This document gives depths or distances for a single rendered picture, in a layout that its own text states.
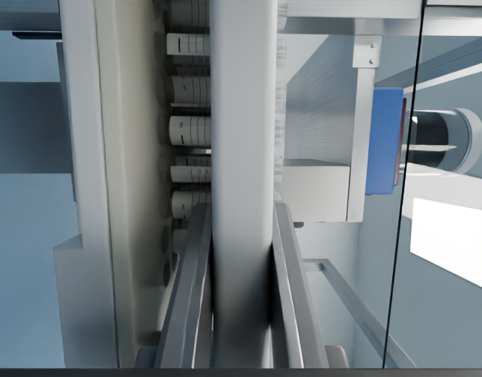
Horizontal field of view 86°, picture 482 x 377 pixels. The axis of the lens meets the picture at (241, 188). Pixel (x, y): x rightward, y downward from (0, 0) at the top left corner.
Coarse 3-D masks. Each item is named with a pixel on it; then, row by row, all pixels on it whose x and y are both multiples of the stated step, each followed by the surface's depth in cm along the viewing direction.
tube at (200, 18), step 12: (156, 0) 11; (168, 0) 11; (180, 0) 11; (192, 0) 11; (204, 0) 11; (156, 12) 11; (168, 12) 11; (180, 12) 11; (192, 12) 11; (204, 12) 11; (168, 24) 11; (180, 24) 11; (192, 24) 11; (204, 24) 11
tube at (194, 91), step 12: (156, 84) 11; (168, 84) 11; (180, 84) 11; (192, 84) 11; (204, 84) 11; (276, 84) 11; (168, 96) 11; (180, 96) 11; (192, 96) 11; (204, 96) 11; (276, 96) 11
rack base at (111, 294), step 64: (64, 0) 7; (128, 0) 8; (64, 64) 9; (128, 64) 8; (128, 128) 8; (128, 192) 8; (64, 256) 8; (128, 256) 8; (64, 320) 8; (128, 320) 8
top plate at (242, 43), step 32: (224, 0) 7; (256, 0) 7; (224, 32) 7; (256, 32) 7; (224, 64) 7; (256, 64) 7; (224, 96) 8; (256, 96) 8; (224, 128) 8; (256, 128) 8; (224, 160) 8; (256, 160) 8; (224, 192) 8; (256, 192) 8; (224, 224) 8; (256, 224) 8; (224, 256) 8; (256, 256) 8; (224, 288) 8; (256, 288) 8; (224, 320) 9; (256, 320) 9; (224, 352) 9; (256, 352) 9
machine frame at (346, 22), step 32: (0, 0) 35; (32, 0) 35; (288, 0) 36; (320, 0) 36; (352, 0) 36; (384, 0) 36; (416, 0) 36; (288, 32) 41; (320, 32) 41; (352, 32) 41; (384, 32) 41; (416, 32) 41
